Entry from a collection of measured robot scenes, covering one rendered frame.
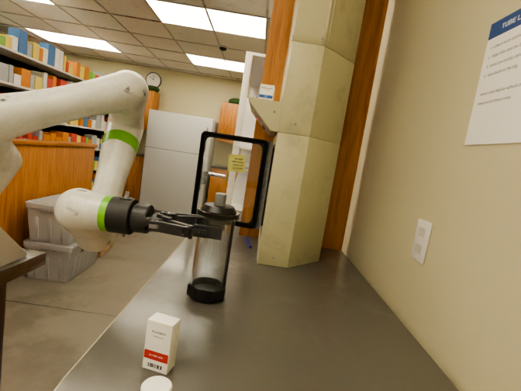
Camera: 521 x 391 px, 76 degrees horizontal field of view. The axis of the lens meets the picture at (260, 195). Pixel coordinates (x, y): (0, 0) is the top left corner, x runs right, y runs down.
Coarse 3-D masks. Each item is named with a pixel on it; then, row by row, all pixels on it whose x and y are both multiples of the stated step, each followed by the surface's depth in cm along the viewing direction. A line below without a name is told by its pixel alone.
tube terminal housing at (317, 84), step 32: (288, 64) 112; (320, 64) 112; (352, 64) 124; (288, 96) 113; (320, 96) 114; (288, 128) 114; (320, 128) 118; (288, 160) 115; (320, 160) 122; (288, 192) 117; (320, 192) 126; (288, 224) 118; (320, 224) 130; (288, 256) 120
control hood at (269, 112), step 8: (256, 104) 113; (264, 104) 113; (272, 104) 113; (280, 104) 113; (256, 112) 120; (264, 112) 113; (272, 112) 113; (280, 112) 114; (264, 120) 114; (272, 120) 114; (272, 128) 114; (272, 136) 144
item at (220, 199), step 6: (216, 192) 84; (216, 198) 84; (222, 198) 83; (204, 204) 84; (210, 204) 84; (216, 204) 84; (222, 204) 84; (210, 210) 81; (216, 210) 81; (222, 210) 81; (228, 210) 82; (234, 210) 84
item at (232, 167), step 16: (208, 144) 149; (224, 144) 148; (240, 144) 147; (256, 144) 146; (208, 160) 149; (224, 160) 148; (240, 160) 147; (256, 160) 147; (208, 176) 150; (224, 176) 149; (240, 176) 148; (256, 176) 147; (208, 192) 151; (224, 192) 150; (240, 192) 149; (240, 208) 150
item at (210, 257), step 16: (208, 224) 81; (224, 224) 81; (208, 240) 81; (224, 240) 82; (208, 256) 82; (224, 256) 83; (192, 272) 85; (208, 272) 82; (224, 272) 85; (208, 288) 83
